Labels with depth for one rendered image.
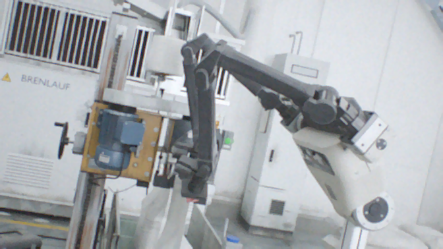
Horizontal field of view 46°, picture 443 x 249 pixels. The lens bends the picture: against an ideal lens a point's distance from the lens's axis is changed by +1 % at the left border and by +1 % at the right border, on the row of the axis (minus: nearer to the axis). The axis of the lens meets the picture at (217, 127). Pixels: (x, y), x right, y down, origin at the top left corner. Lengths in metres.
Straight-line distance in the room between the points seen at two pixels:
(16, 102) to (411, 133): 5.02
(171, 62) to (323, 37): 4.88
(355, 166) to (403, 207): 5.92
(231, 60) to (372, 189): 0.69
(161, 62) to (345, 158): 0.89
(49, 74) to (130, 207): 1.48
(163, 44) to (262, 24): 3.51
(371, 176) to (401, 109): 5.64
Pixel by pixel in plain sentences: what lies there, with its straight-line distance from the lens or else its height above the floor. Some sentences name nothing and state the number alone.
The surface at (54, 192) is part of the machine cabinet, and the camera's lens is 5.29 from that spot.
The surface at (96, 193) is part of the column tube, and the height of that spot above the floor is 0.92.
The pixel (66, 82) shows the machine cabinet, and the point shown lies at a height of 1.33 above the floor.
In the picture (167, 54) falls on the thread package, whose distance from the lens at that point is 2.23.
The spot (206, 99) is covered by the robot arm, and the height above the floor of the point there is 1.46.
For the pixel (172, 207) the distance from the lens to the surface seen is 2.40.
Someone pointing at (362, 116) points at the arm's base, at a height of 1.51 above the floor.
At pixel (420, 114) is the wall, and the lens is 7.63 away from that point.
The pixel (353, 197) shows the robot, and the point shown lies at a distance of 1.88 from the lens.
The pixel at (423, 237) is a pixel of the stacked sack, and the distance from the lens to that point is 5.41.
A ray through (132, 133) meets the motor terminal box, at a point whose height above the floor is 1.26.
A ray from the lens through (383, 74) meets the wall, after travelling 7.33.
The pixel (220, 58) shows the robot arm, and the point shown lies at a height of 1.59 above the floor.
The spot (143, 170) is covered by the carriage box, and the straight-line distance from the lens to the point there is 2.46.
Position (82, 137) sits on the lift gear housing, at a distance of 2.49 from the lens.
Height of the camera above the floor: 1.47
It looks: 3 degrees down
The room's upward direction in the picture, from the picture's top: 12 degrees clockwise
